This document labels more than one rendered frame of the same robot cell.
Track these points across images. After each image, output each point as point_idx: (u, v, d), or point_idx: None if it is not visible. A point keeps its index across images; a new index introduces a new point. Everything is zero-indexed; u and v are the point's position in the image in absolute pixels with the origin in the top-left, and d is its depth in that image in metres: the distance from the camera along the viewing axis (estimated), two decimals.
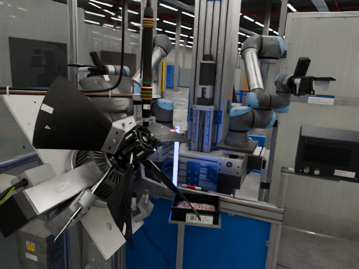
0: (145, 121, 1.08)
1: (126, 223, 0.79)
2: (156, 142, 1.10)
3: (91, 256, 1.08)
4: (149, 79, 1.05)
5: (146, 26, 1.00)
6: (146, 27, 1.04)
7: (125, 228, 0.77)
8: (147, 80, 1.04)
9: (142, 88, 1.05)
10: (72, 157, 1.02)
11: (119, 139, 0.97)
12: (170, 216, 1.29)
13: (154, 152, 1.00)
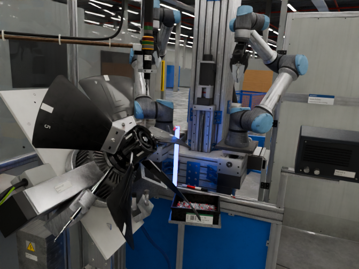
0: (146, 73, 1.04)
1: (53, 116, 0.80)
2: (157, 166, 1.01)
3: (91, 256, 1.08)
4: (151, 28, 1.01)
5: None
6: None
7: (48, 110, 0.79)
8: (148, 28, 1.00)
9: (143, 38, 1.01)
10: (72, 157, 1.02)
11: (128, 129, 1.04)
12: (170, 216, 1.29)
13: (140, 147, 0.95)
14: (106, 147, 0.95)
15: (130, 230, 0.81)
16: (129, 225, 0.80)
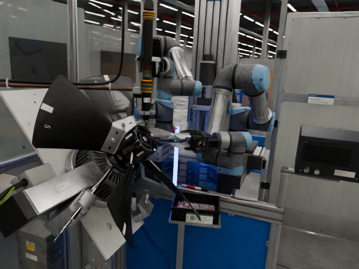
0: (145, 115, 1.08)
1: (53, 116, 0.80)
2: (157, 166, 1.01)
3: (91, 256, 1.08)
4: (149, 72, 1.04)
5: (147, 19, 0.99)
6: None
7: (48, 110, 0.79)
8: (147, 72, 1.04)
9: (142, 81, 1.04)
10: (72, 157, 1.02)
11: (128, 129, 1.04)
12: (170, 216, 1.29)
13: (140, 147, 0.95)
14: (106, 147, 0.95)
15: (130, 230, 0.81)
16: (129, 225, 0.80)
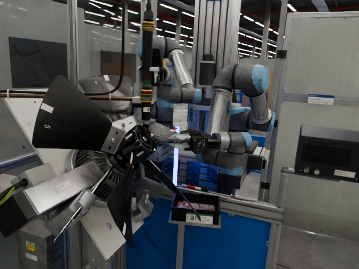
0: (145, 124, 1.09)
1: (53, 116, 0.80)
2: (157, 166, 1.01)
3: (91, 256, 1.08)
4: (149, 82, 1.05)
5: (147, 30, 1.00)
6: None
7: (48, 110, 0.79)
8: (147, 82, 1.05)
9: (142, 91, 1.05)
10: (72, 157, 1.02)
11: (128, 129, 1.04)
12: (170, 216, 1.29)
13: (140, 147, 0.95)
14: (106, 147, 0.95)
15: (130, 230, 0.81)
16: (129, 225, 0.80)
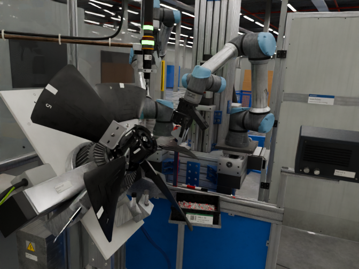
0: (146, 73, 1.04)
1: (56, 97, 0.85)
2: (153, 168, 0.99)
3: (91, 256, 1.08)
4: (151, 28, 1.01)
5: None
6: None
7: (52, 91, 0.84)
8: (148, 28, 1.00)
9: (143, 37, 1.01)
10: (72, 157, 1.02)
11: None
12: (170, 216, 1.29)
13: (138, 144, 0.95)
14: (105, 140, 0.96)
15: (108, 219, 0.78)
16: (107, 212, 0.77)
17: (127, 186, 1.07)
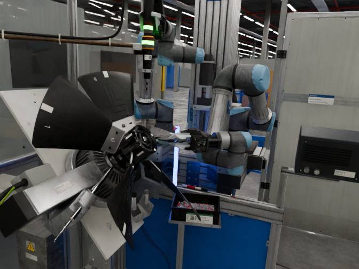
0: (146, 73, 1.04)
1: (104, 79, 1.12)
2: (131, 159, 0.92)
3: (91, 256, 1.08)
4: (151, 28, 1.01)
5: None
6: None
7: (104, 75, 1.13)
8: (148, 28, 1.00)
9: (143, 37, 1.01)
10: (72, 157, 1.02)
11: None
12: (170, 216, 1.29)
13: (132, 129, 0.97)
14: (115, 126, 1.05)
15: (49, 129, 0.79)
16: (53, 121, 0.80)
17: None
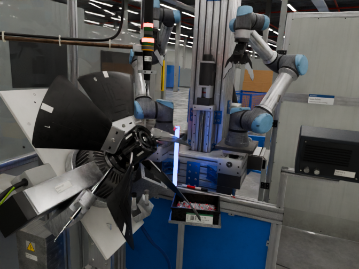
0: (146, 74, 1.04)
1: (104, 79, 1.12)
2: (131, 159, 0.92)
3: (91, 256, 1.08)
4: (151, 29, 1.01)
5: None
6: None
7: (104, 75, 1.13)
8: (148, 29, 1.00)
9: (143, 39, 1.01)
10: (72, 157, 1.02)
11: None
12: (170, 216, 1.29)
13: (132, 129, 0.97)
14: (115, 126, 1.05)
15: (49, 129, 0.79)
16: (53, 121, 0.80)
17: None
